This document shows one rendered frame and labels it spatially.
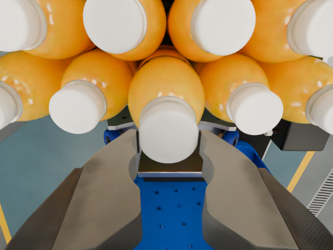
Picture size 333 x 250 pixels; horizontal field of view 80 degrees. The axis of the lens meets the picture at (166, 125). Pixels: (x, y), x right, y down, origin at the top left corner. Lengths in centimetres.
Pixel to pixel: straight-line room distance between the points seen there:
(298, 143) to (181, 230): 22
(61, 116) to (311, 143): 34
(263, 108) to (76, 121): 15
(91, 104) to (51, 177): 175
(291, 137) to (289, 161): 153
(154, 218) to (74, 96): 21
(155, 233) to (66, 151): 144
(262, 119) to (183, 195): 21
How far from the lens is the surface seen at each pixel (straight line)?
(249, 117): 18
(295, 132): 36
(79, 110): 17
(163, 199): 34
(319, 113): 21
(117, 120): 36
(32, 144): 176
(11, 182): 211
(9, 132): 112
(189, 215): 32
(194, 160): 29
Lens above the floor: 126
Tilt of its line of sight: 63 degrees down
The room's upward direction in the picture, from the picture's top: 177 degrees clockwise
